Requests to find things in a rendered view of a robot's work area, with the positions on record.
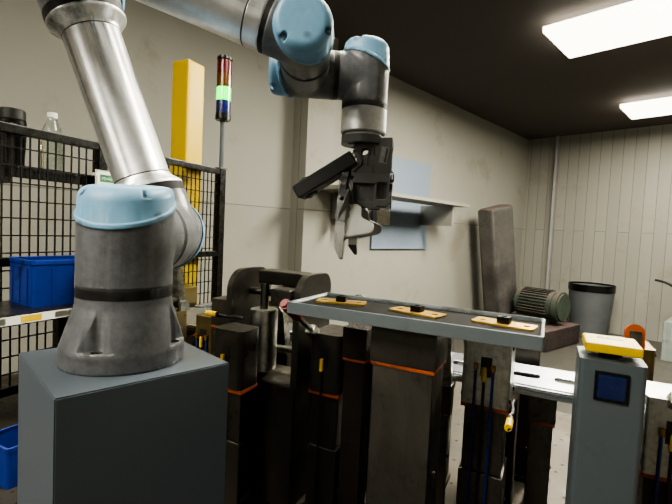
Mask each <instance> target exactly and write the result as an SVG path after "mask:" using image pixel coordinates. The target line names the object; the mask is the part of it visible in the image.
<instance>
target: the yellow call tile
mask: <svg viewBox="0 0 672 504"><path fill-rule="evenodd" d="M582 341H583V344H584V348H585V350H586V351H592V352H598V355H600V356H603V357H607V358H614V359H621V358H622V356H626V357H633V358H640V359H641V358H643V355H644V350H643V349H642V347H641V346H640V345H639V344H638V343H637V342H636V340H634V339H630V338H622V337H614V336H606V335H599V334H591V333H583V334H582Z"/></svg>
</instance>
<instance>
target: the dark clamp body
mask: <svg viewBox="0 0 672 504"><path fill-rule="evenodd" d="M343 327H344V326H341V325H334V324H330V325H327V326H324V327H321V328H319V329H320V333H318V338H312V340H311V363H310V385H309V389H308V392H309V393H313V395H312V417H311V439H310V442H309V443H308V446H307V468H306V490H305V504H337V502H338V482H339V461H340V441H341V420H342V400H343V379H344V360H342V345H343Z"/></svg>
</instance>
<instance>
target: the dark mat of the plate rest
mask: <svg viewBox="0 0 672 504"><path fill-rule="evenodd" d="M317 299H318V298H317ZM317 299H313V300H309V301H305V302H301V303H304V304H311V305H318V306H326V307H333V308H340V309H347V310H355V311H362V312H369V313H376V314H384V315H391V316H398V317H405V318H413V319H420V320H427V321H435V322H442V323H449V324H456V325H464V326H471V327H478V328H485V329H493V330H500V331H507V332H514V333H522V334H529V335H536V336H541V326H542V323H541V322H533V321H525V320H517V319H512V321H513V322H519V323H525V324H532V325H537V326H538V329H536V330H535V331H533V332H529V331H523V330H517V329H511V328H505V327H499V326H493V325H487V324H481V323H475V322H471V319H473V318H476V317H487V318H494V319H497V317H493V316H485V315H477V314H469V313H461V312H453V311H445V310H437V309H429V308H425V310H427V311H432V312H438V313H444V314H447V316H446V317H443V318H439V319H432V318H427V317H421V316H416V315H410V314H405V313H399V312H394V311H389V308H393V307H398V306H403V307H409V308H410V306H405V305H397V304H389V303H381V302H373V301H367V304H366V305H365V306H351V305H339V304H327V303H316V302H315V300H317Z"/></svg>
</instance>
